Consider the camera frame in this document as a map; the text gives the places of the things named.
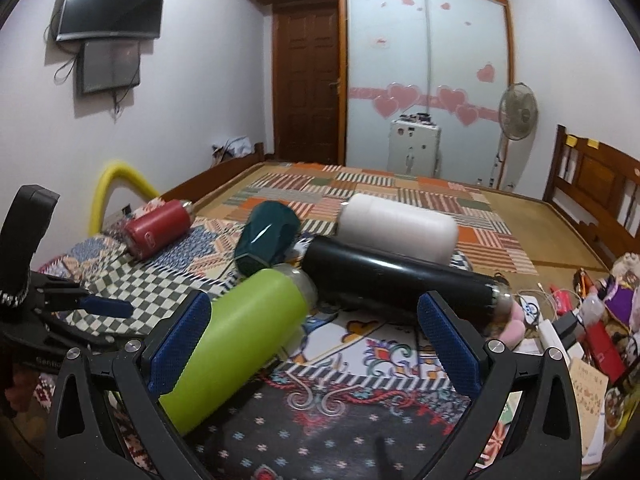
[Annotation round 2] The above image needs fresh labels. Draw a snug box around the lime green bottle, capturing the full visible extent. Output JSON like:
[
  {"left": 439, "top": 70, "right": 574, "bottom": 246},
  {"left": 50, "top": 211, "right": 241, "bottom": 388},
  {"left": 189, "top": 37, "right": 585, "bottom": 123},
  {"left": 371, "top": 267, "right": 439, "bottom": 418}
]
[{"left": 160, "top": 264, "right": 317, "bottom": 436}]

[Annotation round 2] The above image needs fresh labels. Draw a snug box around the dark green faceted cup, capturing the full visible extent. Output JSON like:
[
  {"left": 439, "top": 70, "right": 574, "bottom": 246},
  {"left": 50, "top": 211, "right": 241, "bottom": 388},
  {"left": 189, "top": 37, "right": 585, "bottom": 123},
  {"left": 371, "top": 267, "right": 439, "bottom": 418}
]
[{"left": 233, "top": 200, "right": 300, "bottom": 278}]

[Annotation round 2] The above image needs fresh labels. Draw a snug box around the brown cardboard note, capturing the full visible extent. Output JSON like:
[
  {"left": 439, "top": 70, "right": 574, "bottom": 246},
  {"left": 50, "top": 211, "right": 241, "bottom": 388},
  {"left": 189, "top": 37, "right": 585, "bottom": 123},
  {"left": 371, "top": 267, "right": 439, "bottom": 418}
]
[{"left": 570, "top": 358, "right": 608, "bottom": 468}]

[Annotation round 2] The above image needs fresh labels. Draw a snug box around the red box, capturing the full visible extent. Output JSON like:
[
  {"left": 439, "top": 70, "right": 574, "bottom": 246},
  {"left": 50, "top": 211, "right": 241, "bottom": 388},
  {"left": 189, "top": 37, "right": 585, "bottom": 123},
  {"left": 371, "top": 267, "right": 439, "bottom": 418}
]
[{"left": 586, "top": 320, "right": 628, "bottom": 384}]

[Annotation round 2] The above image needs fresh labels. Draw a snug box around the red thermos bottle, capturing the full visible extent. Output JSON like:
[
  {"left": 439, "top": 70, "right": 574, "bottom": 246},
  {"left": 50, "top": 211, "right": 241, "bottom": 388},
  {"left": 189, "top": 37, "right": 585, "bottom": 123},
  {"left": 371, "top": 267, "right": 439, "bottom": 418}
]
[{"left": 124, "top": 200, "right": 194, "bottom": 260}]

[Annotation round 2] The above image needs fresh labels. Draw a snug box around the yellow foam tube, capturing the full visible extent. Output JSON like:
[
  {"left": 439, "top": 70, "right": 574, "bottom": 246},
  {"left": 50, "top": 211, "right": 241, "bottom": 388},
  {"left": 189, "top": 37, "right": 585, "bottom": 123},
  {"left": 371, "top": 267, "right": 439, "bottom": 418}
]
[{"left": 88, "top": 160, "right": 160, "bottom": 236}]

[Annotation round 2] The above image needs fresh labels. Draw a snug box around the patchwork patterned cloth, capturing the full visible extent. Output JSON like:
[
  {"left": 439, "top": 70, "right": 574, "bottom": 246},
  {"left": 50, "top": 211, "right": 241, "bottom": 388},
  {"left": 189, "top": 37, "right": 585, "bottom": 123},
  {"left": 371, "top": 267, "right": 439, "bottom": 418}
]
[{"left": 32, "top": 199, "right": 542, "bottom": 480}]

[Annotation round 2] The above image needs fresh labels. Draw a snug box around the black thermos bottle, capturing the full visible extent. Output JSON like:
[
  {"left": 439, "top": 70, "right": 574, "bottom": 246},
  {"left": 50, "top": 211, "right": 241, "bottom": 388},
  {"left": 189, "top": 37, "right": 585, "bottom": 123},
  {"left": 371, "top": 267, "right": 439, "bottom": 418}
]
[{"left": 300, "top": 236, "right": 513, "bottom": 330}]

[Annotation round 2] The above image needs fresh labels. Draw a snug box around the clothes pile on bedframe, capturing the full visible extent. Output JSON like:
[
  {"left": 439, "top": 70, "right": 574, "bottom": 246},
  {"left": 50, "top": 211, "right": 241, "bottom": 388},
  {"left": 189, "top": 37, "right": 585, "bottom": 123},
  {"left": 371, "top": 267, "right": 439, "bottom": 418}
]
[{"left": 212, "top": 136, "right": 254, "bottom": 166}]

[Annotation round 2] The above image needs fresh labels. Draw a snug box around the wooden bed headboard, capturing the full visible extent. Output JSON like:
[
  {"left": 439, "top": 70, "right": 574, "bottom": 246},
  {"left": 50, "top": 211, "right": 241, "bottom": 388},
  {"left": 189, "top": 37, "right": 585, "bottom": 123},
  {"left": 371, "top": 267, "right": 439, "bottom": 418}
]
[{"left": 542, "top": 125, "right": 639, "bottom": 266}]

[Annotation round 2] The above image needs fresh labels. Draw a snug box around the white thermos bottle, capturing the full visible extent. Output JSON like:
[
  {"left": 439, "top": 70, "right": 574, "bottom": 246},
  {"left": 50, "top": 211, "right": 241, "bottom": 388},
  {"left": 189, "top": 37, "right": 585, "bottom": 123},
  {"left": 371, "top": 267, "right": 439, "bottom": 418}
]
[{"left": 335, "top": 193, "right": 459, "bottom": 266}]

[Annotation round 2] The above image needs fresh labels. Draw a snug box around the striped patchwork bed mat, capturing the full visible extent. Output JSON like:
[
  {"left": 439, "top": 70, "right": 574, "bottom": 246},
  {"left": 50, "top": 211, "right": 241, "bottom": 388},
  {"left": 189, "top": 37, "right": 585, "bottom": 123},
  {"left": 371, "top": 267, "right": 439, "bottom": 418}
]
[{"left": 188, "top": 161, "right": 540, "bottom": 276}]

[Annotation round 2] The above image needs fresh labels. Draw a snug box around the white box appliance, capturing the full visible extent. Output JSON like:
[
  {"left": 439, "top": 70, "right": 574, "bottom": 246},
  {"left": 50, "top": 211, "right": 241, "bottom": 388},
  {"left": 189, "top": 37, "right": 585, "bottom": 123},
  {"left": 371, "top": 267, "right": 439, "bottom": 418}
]
[{"left": 386, "top": 113, "right": 442, "bottom": 178}]

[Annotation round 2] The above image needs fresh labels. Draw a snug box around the white standing fan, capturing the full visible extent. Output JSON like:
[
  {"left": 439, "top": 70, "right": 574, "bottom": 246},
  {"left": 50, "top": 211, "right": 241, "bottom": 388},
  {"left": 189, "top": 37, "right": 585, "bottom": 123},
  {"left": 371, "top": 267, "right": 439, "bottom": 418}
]
[{"left": 489, "top": 82, "right": 538, "bottom": 191}]

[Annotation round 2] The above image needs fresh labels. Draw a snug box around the brown wooden door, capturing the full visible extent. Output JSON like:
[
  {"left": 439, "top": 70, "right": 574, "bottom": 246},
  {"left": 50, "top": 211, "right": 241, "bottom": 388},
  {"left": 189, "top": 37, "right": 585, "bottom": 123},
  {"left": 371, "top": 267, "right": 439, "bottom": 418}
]
[{"left": 272, "top": 2, "right": 340, "bottom": 164}]

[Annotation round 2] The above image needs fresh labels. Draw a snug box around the frosted sliding wardrobe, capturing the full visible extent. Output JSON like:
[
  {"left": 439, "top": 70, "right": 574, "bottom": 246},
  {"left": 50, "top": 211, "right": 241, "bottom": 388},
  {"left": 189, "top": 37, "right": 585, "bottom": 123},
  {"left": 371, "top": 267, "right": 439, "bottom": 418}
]
[{"left": 346, "top": 0, "right": 510, "bottom": 188}]

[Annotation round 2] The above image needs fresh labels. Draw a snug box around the grey wall panel screen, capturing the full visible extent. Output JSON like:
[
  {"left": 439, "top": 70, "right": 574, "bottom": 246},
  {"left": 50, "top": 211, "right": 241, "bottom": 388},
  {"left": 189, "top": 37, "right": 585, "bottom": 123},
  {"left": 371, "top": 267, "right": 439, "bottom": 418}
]
[{"left": 76, "top": 40, "right": 141, "bottom": 96}]

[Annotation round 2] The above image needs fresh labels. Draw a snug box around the wall mounted black television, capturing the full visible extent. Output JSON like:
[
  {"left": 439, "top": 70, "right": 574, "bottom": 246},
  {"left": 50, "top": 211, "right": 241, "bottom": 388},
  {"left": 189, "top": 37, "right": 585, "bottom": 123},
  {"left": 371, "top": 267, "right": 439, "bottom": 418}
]
[{"left": 54, "top": 0, "right": 164, "bottom": 42}]

